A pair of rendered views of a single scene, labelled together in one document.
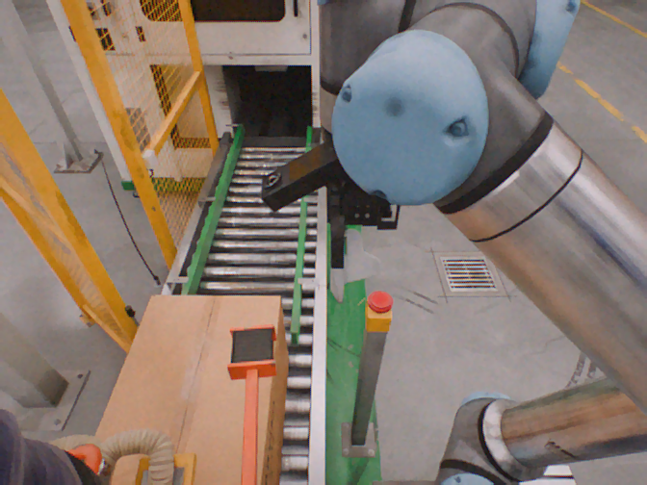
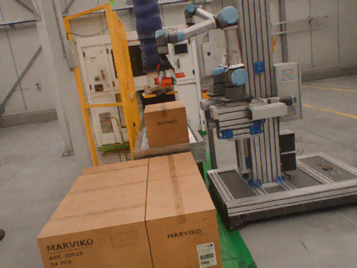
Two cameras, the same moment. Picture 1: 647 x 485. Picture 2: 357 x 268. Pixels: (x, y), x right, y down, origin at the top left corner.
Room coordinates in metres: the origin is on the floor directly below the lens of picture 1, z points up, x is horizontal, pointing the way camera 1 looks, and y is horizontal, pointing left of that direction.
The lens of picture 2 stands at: (-2.71, 0.40, 1.35)
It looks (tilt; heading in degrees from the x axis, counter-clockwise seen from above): 13 degrees down; 357
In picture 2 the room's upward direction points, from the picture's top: 8 degrees counter-clockwise
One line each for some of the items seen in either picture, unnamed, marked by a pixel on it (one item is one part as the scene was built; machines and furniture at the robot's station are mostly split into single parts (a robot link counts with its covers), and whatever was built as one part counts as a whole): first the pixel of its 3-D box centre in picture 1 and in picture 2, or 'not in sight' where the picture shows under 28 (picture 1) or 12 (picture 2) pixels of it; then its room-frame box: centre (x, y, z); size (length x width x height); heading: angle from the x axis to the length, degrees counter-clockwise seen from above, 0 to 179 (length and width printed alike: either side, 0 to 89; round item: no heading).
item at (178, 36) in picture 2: not in sight; (175, 37); (-0.49, 0.20, 1.54); 0.11 x 0.11 x 0.08; 0
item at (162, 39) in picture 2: not in sight; (161, 38); (-0.51, 0.29, 1.54); 0.09 x 0.08 x 0.11; 90
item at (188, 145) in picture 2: not in sight; (169, 148); (0.11, 0.35, 0.58); 0.70 x 0.03 x 0.06; 89
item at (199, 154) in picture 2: not in sight; (170, 159); (0.10, 0.35, 0.48); 0.70 x 0.03 x 0.15; 89
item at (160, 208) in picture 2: not in sight; (138, 207); (-0.56, 0.66, 0.34); 1.20 x 1.00 x 0.40; 179
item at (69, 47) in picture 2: not in sight; (71, 54); (0.86, 1.25, 1.62); 0.20 x 0.05 x 0.30; 179
